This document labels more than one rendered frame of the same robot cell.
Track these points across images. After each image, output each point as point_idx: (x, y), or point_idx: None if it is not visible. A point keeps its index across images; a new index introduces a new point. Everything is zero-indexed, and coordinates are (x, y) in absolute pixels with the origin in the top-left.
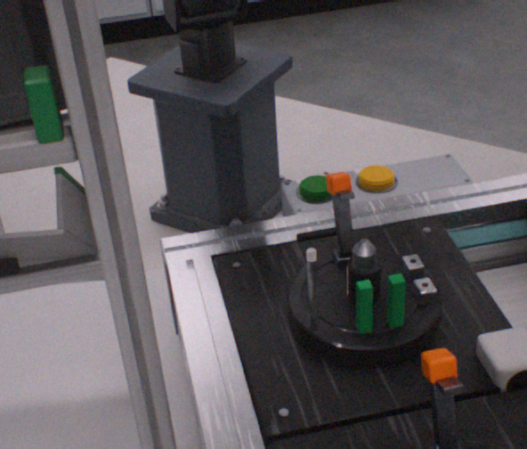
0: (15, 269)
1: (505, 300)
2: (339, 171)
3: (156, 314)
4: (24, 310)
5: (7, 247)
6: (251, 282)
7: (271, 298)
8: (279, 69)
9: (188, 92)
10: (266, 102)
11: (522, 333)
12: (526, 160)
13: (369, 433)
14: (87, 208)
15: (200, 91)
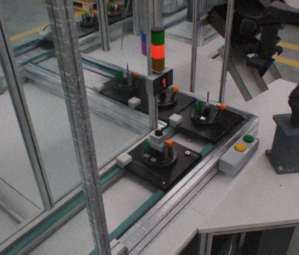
0: None
1: (191, 148)
2: (278, 187)
3: (258, 132)
4: None
5: None
6: (230, 114)
7: (222, 113)
8: (282, 130)
9: (287, 114)
10: (281, 135)
11: (175, 119)
12: (235, 221)
13: (185, 104)
14: (228, 61)
15: (285, 115)
